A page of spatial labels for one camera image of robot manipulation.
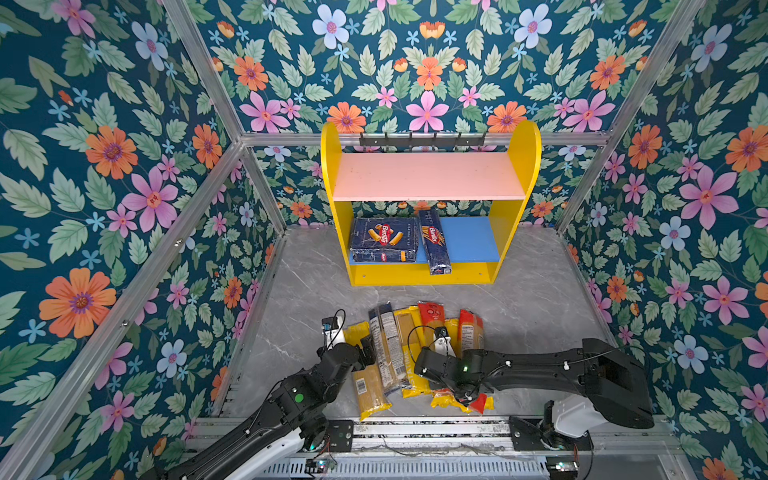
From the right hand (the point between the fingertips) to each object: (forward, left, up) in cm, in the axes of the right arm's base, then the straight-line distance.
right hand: (431, 373), depth 82 cm
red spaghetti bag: (+15, -1, +4) cm, 16 cm away
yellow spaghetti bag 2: (-7, -3, +1) cm, 7 cm away
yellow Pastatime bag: (+11, +5, 0) cm, 12 cm away
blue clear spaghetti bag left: (+3, +14, 0) cm, 14 cm away
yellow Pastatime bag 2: (+19, +4, +1) cm, 19 cm away
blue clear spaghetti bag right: (+8, +11, +1) cm, 14 cm away
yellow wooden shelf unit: (+37, -16, +12) cm, 42 cm away
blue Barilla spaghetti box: (+34, -2, +16) cm, 38 cm away
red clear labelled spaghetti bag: (+10, -12, +2) cm, 16 cm away
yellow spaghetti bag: (-5, +16, 0) cm, 17 cm away
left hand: (+6, +17, +10) cm, 21 cm away
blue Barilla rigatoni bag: (+34, +13, +18) cm, 41 cm away
